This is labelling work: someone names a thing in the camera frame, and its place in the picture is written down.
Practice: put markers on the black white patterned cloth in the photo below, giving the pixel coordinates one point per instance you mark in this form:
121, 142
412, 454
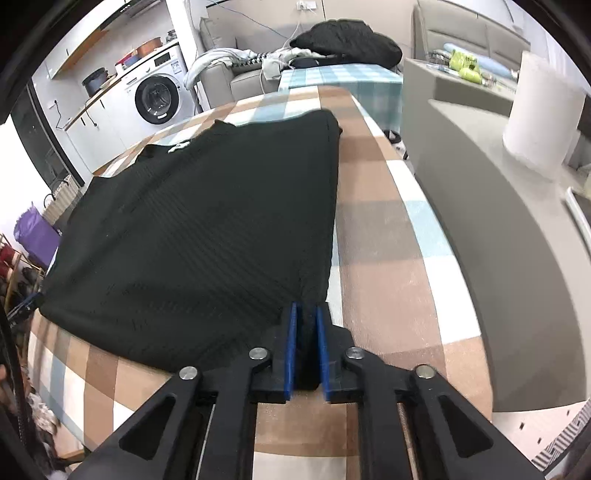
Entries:
561, 438

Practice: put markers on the white wall socket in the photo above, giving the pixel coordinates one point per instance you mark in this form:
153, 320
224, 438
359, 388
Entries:
307, 4

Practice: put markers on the white washing machine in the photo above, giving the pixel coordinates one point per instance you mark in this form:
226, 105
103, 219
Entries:
157, 92

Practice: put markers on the black puffer jacket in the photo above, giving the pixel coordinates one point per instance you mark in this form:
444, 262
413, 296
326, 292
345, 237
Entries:
346, 41

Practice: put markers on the pale grey blanket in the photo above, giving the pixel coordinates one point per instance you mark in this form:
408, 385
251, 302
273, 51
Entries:
212, 62

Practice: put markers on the purple storage bag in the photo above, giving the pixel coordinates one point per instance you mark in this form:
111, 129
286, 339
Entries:
34, 235

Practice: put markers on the black cooking pot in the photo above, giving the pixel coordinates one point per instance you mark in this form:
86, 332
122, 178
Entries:
94, 81

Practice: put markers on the blue checkered small table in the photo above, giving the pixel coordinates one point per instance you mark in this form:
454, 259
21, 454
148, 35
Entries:
341, 81

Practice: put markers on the grey bedside cabinet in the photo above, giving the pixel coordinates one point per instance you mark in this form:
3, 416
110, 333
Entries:
418, 110

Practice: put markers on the grey upholstered bed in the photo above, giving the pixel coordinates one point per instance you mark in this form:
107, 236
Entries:
461, 25

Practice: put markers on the grey sofa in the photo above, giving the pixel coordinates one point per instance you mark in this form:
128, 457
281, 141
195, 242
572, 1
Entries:
249, 85

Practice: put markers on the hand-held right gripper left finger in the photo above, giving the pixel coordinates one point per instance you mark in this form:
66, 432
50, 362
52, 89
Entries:
290, 350

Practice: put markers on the grey low counter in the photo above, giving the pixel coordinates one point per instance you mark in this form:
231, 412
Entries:
508, 254

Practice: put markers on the black knit sweater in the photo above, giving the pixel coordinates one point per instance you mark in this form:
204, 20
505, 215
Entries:
207, 221

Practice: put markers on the light grey clothes pile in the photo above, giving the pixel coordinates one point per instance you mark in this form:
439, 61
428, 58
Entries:
277, 62

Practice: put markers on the checkered tablecloth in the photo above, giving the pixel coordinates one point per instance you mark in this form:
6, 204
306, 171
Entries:
383, 277

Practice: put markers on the woven laundry basket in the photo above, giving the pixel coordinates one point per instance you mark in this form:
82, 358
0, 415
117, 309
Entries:
67, 201

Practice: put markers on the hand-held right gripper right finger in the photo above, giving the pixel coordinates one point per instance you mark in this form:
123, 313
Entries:
323, 355

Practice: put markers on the wooden shoe rack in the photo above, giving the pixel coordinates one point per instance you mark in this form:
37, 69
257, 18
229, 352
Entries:
18, 277

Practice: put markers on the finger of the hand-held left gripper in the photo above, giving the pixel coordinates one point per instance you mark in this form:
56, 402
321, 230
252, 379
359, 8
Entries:
28, 307

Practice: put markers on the white kitchen cabinet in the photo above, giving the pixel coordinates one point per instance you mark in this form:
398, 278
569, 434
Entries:
99, 138

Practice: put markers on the white paper towel roll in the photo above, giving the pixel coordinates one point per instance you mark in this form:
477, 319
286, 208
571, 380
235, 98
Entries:
540, 115

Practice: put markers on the green toy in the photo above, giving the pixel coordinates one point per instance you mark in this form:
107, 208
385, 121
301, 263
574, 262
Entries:
466, 64

